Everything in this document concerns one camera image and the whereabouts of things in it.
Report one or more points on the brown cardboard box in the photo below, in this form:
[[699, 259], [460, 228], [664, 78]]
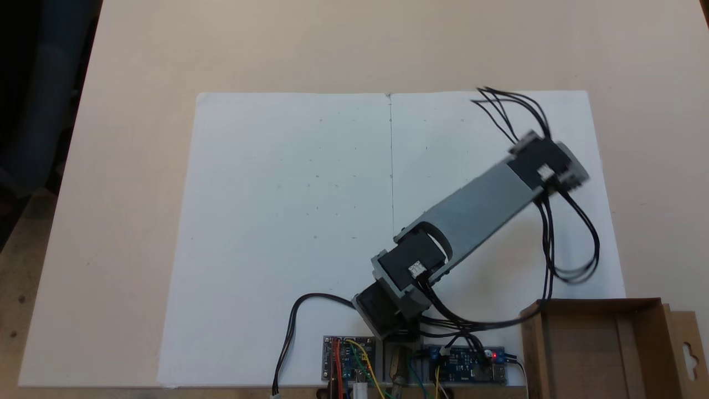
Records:
[[587, 349]]

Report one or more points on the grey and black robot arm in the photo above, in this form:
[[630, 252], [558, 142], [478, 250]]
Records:
[[476, 210]]

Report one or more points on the white usb plug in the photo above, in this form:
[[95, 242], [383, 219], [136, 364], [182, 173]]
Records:
[[360, 390]]

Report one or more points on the white paper sheet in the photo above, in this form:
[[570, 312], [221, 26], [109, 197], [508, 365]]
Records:
[[266, 221], [443, 155]]

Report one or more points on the blue circuit board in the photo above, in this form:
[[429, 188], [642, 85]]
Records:
[[460, 368]]

